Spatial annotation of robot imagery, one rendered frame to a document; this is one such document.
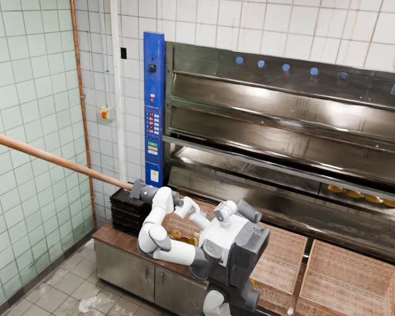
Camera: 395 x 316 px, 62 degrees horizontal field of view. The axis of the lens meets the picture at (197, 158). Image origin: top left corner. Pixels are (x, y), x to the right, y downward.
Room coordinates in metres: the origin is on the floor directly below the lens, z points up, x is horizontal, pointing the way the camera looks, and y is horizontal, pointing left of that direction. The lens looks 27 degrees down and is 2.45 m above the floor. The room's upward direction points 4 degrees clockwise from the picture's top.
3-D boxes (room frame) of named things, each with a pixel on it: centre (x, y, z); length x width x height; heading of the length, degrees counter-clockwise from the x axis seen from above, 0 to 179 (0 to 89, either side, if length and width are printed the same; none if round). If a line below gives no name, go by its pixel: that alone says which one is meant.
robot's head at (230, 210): (1.32, -0.16, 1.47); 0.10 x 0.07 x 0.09; 152
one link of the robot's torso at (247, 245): (1.28, -0.21, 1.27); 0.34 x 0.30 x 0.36; 152
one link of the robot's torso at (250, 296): (1.27, -0.24, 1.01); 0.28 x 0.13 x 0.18; 66
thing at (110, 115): (2.63, 0.79, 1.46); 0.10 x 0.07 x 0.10; 67
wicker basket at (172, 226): (2.09, 0.04, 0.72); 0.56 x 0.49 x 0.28; 66
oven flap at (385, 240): (2.08, -0.60, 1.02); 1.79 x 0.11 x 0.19; 67
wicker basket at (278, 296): (1.82, -0.51, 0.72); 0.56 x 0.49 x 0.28; 66
